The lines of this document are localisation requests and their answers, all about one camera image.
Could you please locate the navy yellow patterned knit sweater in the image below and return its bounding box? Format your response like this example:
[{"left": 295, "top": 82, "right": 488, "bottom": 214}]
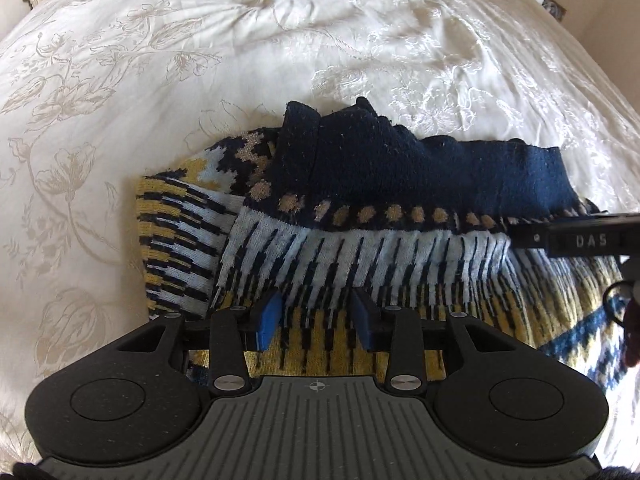
[{"left": 134, "top": 97, "right": 640, "bottom": 392}]

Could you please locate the black cable loop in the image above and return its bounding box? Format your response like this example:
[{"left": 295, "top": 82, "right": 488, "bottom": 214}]
[{"left": 602, "top": 280, "right": 640, "bottom": 327}]

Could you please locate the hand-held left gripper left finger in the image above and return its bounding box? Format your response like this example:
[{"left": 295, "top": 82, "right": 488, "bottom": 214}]
[{"left": 113, "top": 290, "right": 286, "bottom": 395}]

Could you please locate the cream floral embroidered bedspread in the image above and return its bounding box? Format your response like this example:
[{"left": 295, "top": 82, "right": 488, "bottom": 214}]
[{"left": 0, "top": 0, "right": 640, "bottom": 463}]

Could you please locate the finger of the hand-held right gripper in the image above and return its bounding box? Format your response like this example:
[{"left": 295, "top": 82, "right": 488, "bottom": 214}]
[{"left": 507, "top": 223, "right": 551, "bottom": 253}]

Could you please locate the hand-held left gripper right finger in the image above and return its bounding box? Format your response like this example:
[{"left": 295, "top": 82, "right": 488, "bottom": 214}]
[{"left": 350, "top": 290, "right": 524, "bottom": 395}]

